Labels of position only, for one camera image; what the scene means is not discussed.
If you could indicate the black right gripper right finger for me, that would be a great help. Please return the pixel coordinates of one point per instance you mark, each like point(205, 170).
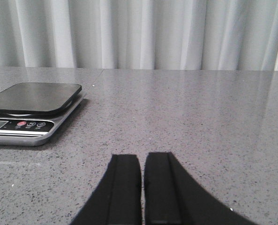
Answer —
point(173, 197)

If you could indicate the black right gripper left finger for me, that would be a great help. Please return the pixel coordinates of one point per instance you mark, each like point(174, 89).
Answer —
point(117, 198)

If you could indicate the white pleated curtain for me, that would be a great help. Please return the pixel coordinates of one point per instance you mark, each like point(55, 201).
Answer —
point(140, 34)

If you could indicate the silver black kitchen scale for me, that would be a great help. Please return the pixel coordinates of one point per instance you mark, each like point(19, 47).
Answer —
point(31, 113)

